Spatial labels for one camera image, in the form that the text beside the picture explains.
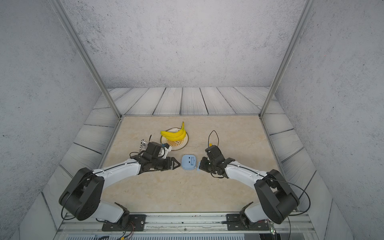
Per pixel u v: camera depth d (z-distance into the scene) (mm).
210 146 700
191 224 729
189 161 912
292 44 828
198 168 881
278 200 424
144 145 1016
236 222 751
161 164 761
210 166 746
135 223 727
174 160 804
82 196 434
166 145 831
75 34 790
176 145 1018
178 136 1033
